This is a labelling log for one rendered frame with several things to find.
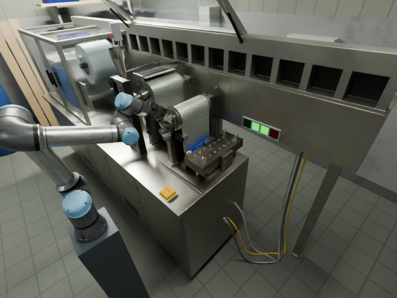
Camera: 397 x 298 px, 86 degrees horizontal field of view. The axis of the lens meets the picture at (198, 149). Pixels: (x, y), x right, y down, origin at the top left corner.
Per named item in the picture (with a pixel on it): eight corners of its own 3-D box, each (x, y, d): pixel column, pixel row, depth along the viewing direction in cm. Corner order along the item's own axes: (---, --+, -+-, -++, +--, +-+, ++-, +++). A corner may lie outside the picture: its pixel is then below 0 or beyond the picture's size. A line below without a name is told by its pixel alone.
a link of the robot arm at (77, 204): (73, 233, 97) (60, 214, 89) (70, 212, 106) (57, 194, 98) (100, 220, 102) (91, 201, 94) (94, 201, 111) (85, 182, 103)
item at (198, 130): (184, 152, 138) (181, 128, 126) (208, 136, 150) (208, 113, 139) (184, 152, 137) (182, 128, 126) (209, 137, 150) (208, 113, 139)
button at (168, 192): (159, 194, 126) (159, 191, 125) (168, 187, 130) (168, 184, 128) (166, 200, 122) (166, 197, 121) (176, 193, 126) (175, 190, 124)
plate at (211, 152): (184, 164, 136) (184, 156, 132) (224, 137, 158) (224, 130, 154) (202, 175, 127) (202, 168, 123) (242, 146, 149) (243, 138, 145)
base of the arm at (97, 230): (81, 249, 101) (72, 237, 95) (72, 227, 110) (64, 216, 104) (111, 230, 108) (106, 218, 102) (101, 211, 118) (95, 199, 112)
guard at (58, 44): (47, 94, 259) (15, 29, 217) (93, 81, 290) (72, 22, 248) (87, 128, 190) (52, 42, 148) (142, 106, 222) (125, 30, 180)
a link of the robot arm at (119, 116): (110, 136, 96) (121, 115, 94) (104, 125, 104) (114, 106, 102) (126, 141, 102) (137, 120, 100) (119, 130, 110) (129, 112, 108)
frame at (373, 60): (77, 37, 261) (69, 15, 247) (84, 36, 265) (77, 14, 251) (384, 115, 82) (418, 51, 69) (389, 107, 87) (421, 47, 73)
